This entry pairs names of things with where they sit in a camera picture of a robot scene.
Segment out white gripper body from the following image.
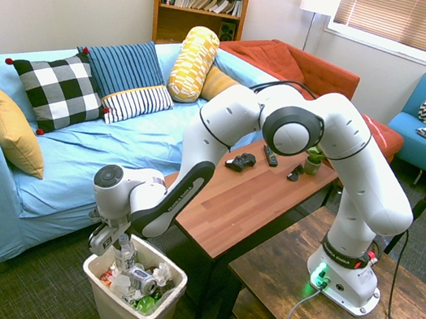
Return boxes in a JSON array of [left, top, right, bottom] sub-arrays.
[[86, 216, 133, 263]]

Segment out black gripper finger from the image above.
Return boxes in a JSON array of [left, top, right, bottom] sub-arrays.
[[107, 243, 123, 264]]

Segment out clear plastic bottle white cap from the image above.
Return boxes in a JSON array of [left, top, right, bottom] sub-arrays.
[[111, 232, 141, 277]]

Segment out red snack wrapper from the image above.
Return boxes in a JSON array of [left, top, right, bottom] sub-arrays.
[[98, 265, 119, 286]]

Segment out crumpled white tissue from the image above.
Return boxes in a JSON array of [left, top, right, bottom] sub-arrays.
[[107, 272, 135, 299]]

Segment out silver soda can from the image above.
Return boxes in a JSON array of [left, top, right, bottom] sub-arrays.
[[125, 265, 160, 295]]

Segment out crumpled white paper ball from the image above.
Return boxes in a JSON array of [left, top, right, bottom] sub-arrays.
[[151, 260, 178, 286]]

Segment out green plastic wrapper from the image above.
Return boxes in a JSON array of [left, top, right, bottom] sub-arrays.
[[131, 292, 160, 317]]

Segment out light blue sofa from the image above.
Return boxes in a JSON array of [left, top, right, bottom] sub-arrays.
[[0, 9, 284, 312]]

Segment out wooden coffee table black legs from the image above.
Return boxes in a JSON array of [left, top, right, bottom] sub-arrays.
[[140, 122, 344, 319]]

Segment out mustard yellow square pillow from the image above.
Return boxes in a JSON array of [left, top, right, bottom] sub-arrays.
[[0, 83, 59, 181], [198, 64, 242, 107]]

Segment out black white checkered pillow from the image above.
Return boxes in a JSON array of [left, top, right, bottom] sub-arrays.
[[0, 39, 121, 148]]

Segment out black game controller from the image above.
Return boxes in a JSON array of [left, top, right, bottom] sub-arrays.
[[223, 149, 259, 175]]

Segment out blue striped pillow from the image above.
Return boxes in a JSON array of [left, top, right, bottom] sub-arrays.
[[65, 28, 185, 136]]

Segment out black remote control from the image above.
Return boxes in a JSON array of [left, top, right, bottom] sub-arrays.
[[259, 144, 283, 168]]

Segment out yellow patterned bolster pillow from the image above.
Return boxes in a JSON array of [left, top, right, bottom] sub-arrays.
[[163, 21, 224, 107]]

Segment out black sunglasses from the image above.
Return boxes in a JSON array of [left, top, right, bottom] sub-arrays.
[[285, 161, 307, 184]]

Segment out small potted plant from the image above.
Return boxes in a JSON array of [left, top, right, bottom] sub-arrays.
[[302, 143, 329, 178]]

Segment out wooden bookshelf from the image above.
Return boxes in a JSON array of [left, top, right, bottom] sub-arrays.
[[139, 0, 254, 59]]

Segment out small black speaker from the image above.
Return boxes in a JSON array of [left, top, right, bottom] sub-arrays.
[[217, 20, 239, 43]]

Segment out orange tufted sofa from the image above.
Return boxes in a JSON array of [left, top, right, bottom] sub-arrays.
[[203, 29, 419, 165]]

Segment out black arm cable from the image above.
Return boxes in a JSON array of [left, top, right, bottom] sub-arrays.
[[193, 65, 311, 162]]

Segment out grey base cable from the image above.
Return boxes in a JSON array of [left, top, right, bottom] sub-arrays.
[[284, 279, 327, 319]]

